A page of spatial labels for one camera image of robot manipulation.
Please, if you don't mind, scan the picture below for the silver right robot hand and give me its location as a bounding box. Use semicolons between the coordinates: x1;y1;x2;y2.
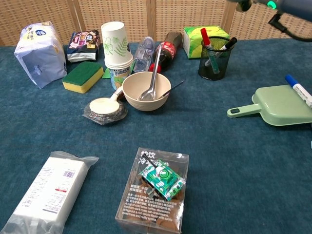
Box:
226;0;252;12

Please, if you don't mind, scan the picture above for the red-capped green marker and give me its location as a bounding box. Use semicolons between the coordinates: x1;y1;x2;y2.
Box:
200;28;220;75

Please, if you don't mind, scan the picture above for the black marker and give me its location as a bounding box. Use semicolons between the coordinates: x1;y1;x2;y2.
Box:
204;37;238;68

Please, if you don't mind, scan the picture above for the black mesh pen holder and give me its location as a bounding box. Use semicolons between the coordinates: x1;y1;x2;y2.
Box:
197;36;234;81

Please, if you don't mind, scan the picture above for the blue-capped white marker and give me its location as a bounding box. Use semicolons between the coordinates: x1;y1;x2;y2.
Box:
284;74;312;109

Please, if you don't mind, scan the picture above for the green tissue box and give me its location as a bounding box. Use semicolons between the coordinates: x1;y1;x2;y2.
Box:
183;25;231;59

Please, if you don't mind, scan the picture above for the cola bottle with red cap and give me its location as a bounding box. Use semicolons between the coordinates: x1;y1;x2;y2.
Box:
148;31;183;73

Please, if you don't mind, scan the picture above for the clear plastic water bottle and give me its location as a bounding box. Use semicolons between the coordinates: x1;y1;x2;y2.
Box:
133;36;156;73

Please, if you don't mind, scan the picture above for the light green plastic dustpan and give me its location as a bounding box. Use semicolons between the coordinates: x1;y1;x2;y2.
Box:
226;84;312;127

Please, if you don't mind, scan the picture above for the silver metal spoon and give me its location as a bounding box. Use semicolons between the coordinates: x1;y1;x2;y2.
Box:
138;43;162;102

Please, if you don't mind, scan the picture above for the stack of leaf-print paper cups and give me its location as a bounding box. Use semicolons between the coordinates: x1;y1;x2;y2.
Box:
100;21;134;70

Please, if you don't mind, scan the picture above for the beige plastic bowl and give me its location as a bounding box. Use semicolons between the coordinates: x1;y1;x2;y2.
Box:
121;71;172;112

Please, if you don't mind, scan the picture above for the green printed can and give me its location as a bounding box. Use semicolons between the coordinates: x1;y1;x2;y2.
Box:
110;60;134;90

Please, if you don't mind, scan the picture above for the dark snack packet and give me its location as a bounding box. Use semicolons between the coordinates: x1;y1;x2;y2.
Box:
66;30;101;63

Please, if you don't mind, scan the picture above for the blue table cloth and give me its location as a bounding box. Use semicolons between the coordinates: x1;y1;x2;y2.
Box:
0;38;312;234

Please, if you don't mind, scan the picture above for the cream plastic dish brush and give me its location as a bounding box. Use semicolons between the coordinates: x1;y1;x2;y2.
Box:
89;86;124;115

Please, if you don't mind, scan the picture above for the yellow and green sponge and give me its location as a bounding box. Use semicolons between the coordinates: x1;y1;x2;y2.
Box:
61;60;104;94

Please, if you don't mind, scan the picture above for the wrapped steel wool scourer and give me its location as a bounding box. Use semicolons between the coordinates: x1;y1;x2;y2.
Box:
82;98;128;125

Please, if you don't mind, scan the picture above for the green toy tank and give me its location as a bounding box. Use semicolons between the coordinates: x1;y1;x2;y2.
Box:
138;152;187;202

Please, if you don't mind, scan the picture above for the woven rattan folding screen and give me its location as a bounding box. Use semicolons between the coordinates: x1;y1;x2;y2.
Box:
0;0;312;47

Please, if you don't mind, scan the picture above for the white and blue tissue pack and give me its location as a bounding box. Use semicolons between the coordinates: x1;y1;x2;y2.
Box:
14;21;68;90

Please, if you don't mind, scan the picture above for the clear plastic coffee box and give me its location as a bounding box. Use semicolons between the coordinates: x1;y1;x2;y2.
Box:
114;147;190;234

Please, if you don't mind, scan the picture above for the white package in clear bag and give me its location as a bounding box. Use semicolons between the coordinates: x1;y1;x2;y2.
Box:
0;150;100;234

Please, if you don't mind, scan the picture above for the thin black-handled utensil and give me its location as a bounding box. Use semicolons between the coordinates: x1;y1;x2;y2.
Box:
160;80;185;97

